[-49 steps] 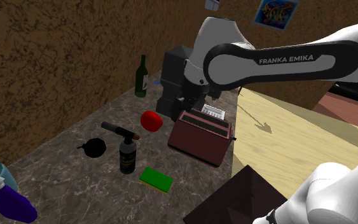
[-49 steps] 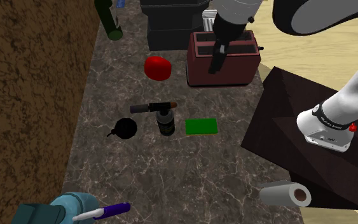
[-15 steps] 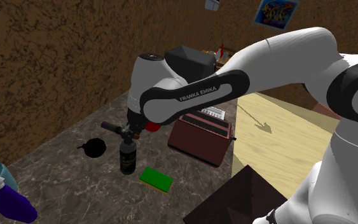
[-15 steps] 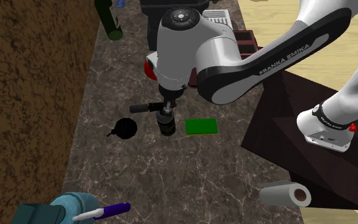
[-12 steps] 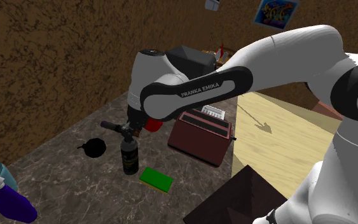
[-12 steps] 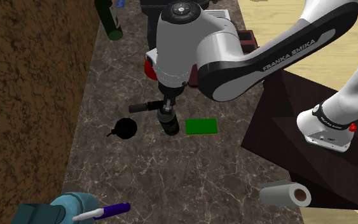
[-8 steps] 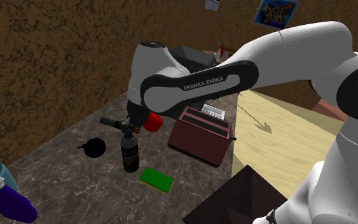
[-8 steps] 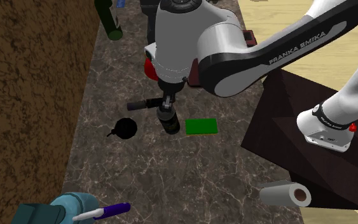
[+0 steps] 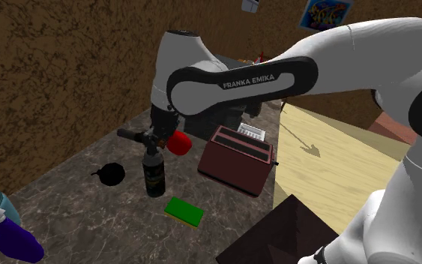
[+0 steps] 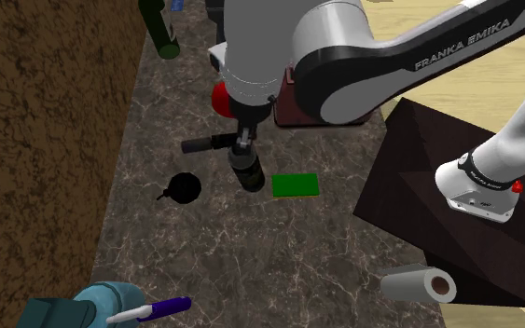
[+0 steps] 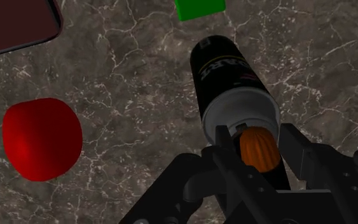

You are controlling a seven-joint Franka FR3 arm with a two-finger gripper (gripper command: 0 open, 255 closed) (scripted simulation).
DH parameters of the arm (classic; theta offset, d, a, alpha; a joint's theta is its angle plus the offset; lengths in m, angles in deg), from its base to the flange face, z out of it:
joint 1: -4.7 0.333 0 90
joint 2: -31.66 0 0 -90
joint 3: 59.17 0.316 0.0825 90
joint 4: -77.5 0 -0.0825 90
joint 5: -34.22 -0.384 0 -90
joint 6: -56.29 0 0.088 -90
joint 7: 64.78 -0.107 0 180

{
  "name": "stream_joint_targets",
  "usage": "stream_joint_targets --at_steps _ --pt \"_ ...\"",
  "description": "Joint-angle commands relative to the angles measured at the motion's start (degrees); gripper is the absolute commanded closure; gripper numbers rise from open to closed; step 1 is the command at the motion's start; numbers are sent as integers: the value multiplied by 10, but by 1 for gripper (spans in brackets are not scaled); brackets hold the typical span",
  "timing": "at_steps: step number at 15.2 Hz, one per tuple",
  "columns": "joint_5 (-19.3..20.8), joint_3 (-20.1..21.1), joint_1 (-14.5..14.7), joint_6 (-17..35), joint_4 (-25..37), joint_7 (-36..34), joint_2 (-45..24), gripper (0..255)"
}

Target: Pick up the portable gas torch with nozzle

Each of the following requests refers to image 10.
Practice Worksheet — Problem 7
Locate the red ball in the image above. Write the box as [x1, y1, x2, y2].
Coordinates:
[211, 81, 238, 119]

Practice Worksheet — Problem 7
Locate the dark red box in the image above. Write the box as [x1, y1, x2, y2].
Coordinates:
[272, 65, 374, 129]

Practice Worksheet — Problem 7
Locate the black cylinder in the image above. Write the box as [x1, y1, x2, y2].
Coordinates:
[180, 132, 241, 155]

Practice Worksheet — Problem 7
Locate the dark olive can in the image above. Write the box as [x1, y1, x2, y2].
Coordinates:
[227, 143, 266, 193]

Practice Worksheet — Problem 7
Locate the green sponge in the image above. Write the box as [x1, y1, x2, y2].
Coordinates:
[271, 172, 321, 199]

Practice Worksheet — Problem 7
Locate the black round object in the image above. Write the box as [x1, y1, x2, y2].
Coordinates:
[156, 171, 202, 205]

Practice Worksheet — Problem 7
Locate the dark green bottle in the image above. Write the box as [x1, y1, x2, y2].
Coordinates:
[138, 0, 182, 61]

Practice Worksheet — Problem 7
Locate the dark robot stand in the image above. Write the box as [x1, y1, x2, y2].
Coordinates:
[352, 96, 525, 310]

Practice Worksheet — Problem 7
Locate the purple and white pen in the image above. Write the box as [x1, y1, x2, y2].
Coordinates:
[105, 296, 193, 325]

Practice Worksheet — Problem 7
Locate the grey paper towel roll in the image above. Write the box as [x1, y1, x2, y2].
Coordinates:
[379, 265, 458, 305]

